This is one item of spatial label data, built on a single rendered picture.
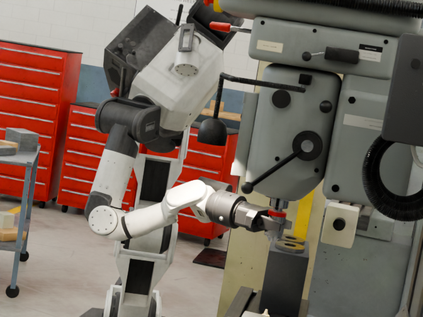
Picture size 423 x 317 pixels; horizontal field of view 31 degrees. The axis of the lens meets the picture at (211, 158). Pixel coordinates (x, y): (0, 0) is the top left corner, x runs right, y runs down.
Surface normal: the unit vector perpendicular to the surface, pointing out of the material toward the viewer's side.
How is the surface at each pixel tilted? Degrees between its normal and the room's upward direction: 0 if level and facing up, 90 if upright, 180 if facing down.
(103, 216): 76
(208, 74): 86
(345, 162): 90
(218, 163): 90
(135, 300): 28
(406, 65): 90
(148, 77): 58
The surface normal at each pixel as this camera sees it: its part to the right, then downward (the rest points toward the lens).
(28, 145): 0.67, 0.21
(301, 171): -0.18, 0.10
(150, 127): 0.88, 0.23
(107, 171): -0.20, -0.15
